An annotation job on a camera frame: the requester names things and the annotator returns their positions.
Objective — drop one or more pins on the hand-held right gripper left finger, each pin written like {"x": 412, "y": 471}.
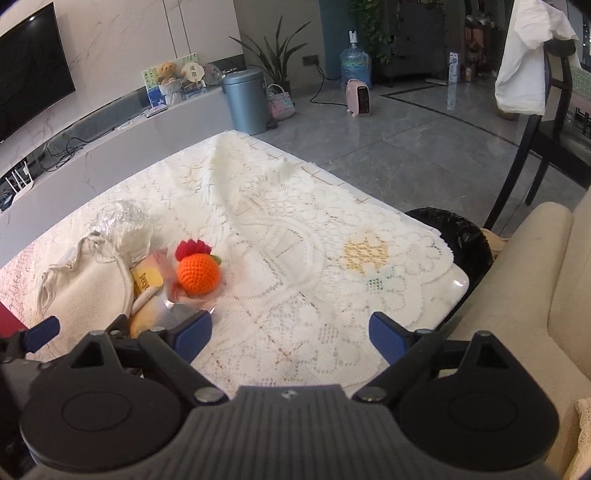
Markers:
{"x": 195, "y": 333}

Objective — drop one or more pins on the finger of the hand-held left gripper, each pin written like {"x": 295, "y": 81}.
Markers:
{"x": 42, "y": 333}

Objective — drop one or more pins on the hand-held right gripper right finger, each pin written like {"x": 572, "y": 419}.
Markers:
{"x": 387, "y": 336}

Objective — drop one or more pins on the orange crocheted toy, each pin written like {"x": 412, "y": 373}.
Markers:
{"x": 198, "y": 272}

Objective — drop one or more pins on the yellow soft item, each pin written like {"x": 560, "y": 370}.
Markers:
{"x": 147, "y": 316}

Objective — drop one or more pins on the red flat pad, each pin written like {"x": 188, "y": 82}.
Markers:
{"x": 9, "y": 319}

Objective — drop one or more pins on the yellow snack packet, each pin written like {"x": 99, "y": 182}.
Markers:
{"x": 147, "y": 278}

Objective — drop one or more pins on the black bin with bag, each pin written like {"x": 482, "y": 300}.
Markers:
{"x": 461, "y": 240}

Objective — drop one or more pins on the clear plastic bag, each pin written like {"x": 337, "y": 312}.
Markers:
{"x": 121, "y": 228}

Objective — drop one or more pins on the beige sofa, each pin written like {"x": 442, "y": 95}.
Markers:
{"x": 531, "y": 300}

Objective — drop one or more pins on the white router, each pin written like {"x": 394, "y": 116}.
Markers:
{"x": 16, "y": 184}

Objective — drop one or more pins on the long white media console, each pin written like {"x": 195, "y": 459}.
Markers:
{"x": 120, "y": 147}

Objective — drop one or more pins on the cream lace cushion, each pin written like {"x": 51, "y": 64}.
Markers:
{"x": 581, "y": 438}

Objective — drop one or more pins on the grey-blue pedal trash can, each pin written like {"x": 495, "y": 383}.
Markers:
{"x": 245, "y": 104}

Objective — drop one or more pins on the pink space heater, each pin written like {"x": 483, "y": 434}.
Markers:
{"x": 359, "y": 98}

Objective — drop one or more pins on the clutter of items on counter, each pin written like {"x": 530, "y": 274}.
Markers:
{"x": 154, "y": 94}

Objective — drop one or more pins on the woven pastel basket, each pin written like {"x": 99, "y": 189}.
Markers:
{"x": 281, "y": 105}

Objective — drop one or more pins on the round paper fan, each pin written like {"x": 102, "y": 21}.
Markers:
{"x": 193, "y": 74}

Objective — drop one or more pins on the teddy bear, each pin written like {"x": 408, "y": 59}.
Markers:
{"x": 167, "y": 74}

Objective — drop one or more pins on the black wooden chair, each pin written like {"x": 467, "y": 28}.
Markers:
{"x": 558, "y": 138}

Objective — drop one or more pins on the black television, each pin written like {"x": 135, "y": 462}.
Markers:
{"x": 32, "y": 69}

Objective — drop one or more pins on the blue water jug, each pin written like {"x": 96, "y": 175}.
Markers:
{"x": 355, "y": 64}

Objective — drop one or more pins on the white tall box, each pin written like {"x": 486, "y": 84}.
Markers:
{"x": 454, "y": 68}

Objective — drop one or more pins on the green potted plant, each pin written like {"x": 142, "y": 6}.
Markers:
{"x": 279, "y": 55}

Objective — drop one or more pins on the dark cabinet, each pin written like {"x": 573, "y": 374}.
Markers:
{"x": 415, "y": 41}

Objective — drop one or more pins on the white cloth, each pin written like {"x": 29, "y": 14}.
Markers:
{"x": 521, "y": 69}

